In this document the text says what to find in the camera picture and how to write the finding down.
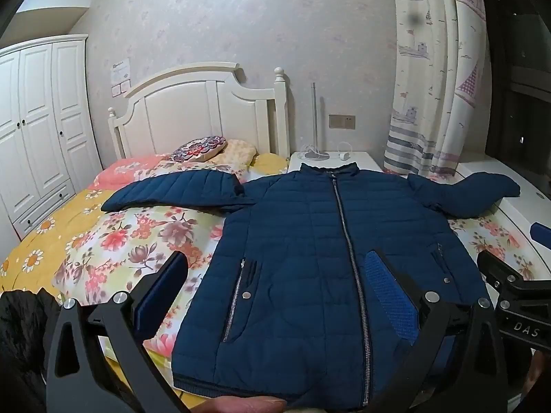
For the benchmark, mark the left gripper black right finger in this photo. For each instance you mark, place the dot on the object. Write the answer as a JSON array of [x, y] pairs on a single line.
[[454, 362]]

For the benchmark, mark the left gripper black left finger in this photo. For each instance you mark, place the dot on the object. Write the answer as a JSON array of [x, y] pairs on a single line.
[[97, 360]]

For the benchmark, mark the navy blue puffer jacket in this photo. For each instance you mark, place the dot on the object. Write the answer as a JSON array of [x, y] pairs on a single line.
[[290, 305]]

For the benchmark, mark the person's right hand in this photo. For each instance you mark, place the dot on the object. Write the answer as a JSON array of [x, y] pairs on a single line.
[[232, 404]]

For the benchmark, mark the floral bed quilt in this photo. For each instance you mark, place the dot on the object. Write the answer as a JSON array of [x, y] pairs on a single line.
[[132, 243]]

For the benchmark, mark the yellow daisy bedsheet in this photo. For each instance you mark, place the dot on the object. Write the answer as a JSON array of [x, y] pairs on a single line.
[[63, 236]]

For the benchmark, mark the black garment at bed edge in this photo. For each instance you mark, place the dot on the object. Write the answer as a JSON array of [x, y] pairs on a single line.
[[27, 323]]

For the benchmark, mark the embroidered round cushion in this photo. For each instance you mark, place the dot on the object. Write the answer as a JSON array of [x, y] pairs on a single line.
[[199, 150]]

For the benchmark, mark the beige patterned pillow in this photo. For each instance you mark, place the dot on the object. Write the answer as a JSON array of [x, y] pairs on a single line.
[[236, 152]]

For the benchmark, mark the yellow pillow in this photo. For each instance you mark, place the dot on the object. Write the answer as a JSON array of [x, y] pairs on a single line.
[[269, 164]]

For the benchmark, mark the white wardrobe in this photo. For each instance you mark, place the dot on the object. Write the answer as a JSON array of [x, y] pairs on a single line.
[[48, 149]]

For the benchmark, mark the white wooden headboard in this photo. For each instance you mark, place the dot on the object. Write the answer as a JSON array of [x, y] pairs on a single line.
[[196, 100]]

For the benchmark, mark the slim grey desk lamp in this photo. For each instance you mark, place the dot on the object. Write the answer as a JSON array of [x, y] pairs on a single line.
[[313, 152]]

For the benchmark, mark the white nightstand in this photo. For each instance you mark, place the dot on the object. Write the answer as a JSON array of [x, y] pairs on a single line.
[[362, 159]]

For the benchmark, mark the patterned sailboat curtain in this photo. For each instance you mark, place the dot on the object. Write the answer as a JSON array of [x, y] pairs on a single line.
[[441, 51]]

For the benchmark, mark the paper notice on wall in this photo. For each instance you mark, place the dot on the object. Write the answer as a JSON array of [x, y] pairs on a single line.
[[120, 77]]

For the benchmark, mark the white charger with cable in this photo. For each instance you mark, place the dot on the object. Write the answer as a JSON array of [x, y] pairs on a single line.
[[344, 151]]

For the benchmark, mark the gold wall socket plate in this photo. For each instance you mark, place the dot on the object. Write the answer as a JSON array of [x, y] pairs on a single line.
[[342, 122]]

